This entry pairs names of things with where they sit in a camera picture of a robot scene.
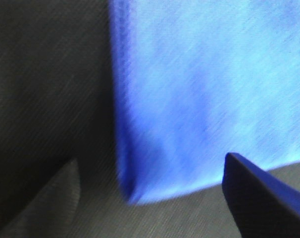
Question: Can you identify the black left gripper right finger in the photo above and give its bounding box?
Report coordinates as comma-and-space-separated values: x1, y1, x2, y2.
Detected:
222, 153, 300, 238

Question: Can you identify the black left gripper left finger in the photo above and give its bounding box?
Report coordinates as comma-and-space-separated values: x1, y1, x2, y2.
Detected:
0, 158, 81, 238

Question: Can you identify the blue microfibre towel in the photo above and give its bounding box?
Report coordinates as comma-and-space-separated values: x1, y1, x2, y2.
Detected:
109, 0, 300, 204

